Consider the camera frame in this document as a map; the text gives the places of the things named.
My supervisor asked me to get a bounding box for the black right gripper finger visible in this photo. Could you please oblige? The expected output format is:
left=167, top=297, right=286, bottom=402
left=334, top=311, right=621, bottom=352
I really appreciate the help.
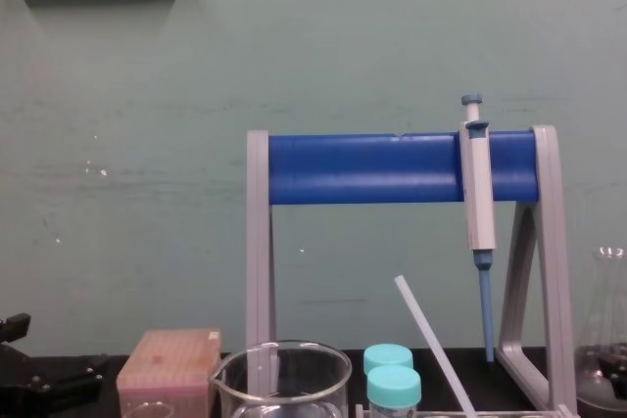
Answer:
left=594, top=346, right=627, bottom=383

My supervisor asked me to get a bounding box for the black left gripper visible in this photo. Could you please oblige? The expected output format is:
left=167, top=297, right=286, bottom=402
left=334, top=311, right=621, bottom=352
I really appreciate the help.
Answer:
left=0, top=312, right=112, bottom=418

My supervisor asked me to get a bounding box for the clear glass stirring rod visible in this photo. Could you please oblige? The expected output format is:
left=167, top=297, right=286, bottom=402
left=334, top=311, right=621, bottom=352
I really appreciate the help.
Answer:
left=393, top=274, right=479, bottom=418

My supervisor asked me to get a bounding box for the clear glass conical flask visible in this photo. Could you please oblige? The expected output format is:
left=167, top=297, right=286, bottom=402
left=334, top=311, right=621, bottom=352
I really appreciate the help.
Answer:
left=574, top=246, right=627, bottom=418

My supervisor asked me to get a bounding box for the pink pipette tip box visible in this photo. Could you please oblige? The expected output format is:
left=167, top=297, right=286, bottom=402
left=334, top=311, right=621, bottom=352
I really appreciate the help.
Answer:
left=116, top=328, right=223, bottom=418

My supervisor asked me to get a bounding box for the clear plastic tube rack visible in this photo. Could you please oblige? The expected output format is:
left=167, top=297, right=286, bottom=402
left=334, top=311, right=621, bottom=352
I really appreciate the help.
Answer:
left=354, top=402, right=575, bottom=418

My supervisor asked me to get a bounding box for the white and blue pipette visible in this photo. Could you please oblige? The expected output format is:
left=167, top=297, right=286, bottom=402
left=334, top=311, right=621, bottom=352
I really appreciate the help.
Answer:
left=459, top=92, right=498, bottom=366

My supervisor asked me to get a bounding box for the teal capped sample tube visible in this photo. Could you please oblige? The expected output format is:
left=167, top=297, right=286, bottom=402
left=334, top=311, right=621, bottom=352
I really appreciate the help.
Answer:
left=366, top=364, right=423, bottom=418
left=362, top=344, right=414, bottom=376

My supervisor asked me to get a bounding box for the large clear glass beaker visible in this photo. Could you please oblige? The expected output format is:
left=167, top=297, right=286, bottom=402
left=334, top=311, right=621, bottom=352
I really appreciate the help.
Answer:
left=210, top=339, right=354, bottom=418

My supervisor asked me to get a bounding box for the grey pipette stand blue bar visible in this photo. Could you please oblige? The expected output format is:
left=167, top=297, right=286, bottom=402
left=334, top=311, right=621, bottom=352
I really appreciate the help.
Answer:
left=245, top=124, right=580, bottom=415

